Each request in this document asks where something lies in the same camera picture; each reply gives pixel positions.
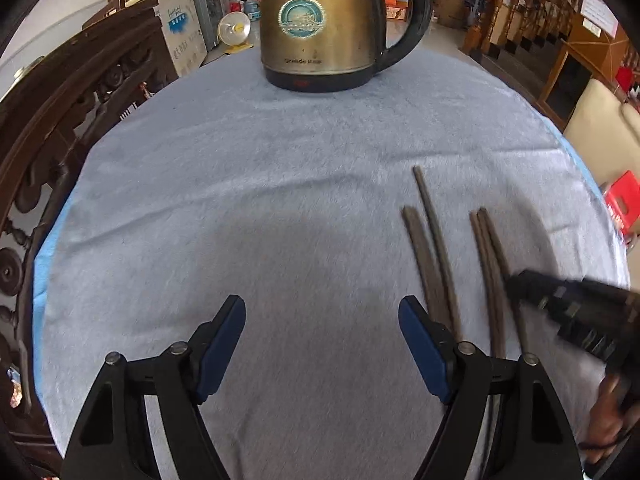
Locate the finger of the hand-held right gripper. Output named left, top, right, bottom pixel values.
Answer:
left=546, top=306, right=627, bottom=364
left=506, top=268, right=640, bottom=312

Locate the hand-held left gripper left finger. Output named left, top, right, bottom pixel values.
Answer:
left=60, top=294, right=247, bottom=480

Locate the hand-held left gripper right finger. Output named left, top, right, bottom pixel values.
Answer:
left=398, top=295, right=584, bottom=480

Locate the dark wooden chopstick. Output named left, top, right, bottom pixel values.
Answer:
left=412, top=166, right=463, bottom=341
left=469, top=211, right=507, bottom=361
left=477, top=207, right=531, bottom=356
left=401, top=206, right=451, bottom=326

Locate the person's right hand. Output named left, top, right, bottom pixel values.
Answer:
left=587, top=372, right=640, bottom=464

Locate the red box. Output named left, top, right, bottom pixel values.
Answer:
left=602, top=170, right=640, bottom=238

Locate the light blue table cloth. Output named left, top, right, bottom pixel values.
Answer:
left=32, top=47, right=631, bottom=480

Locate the beige chair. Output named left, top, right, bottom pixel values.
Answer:
left=562, top=77, right=640, bottom=191

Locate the wooden stair railing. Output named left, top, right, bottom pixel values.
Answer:
left=462, top=0, right=583, bottom=58

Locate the dark carved wooden chair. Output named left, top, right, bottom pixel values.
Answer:
left=0, top=0, right=181, bottom=480

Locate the small yellow white fan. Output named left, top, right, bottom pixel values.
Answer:
left=217, top=12, right=253, bottom=55

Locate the white cardboard box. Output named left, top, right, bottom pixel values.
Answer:
left=125, top=0, right=208, bottom=78

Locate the brass electric kettle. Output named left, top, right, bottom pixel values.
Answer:
left=252, top=0, right=433, bottom=93

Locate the wall calendar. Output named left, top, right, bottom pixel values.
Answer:
left=580, top=0, right=621, bottom=38

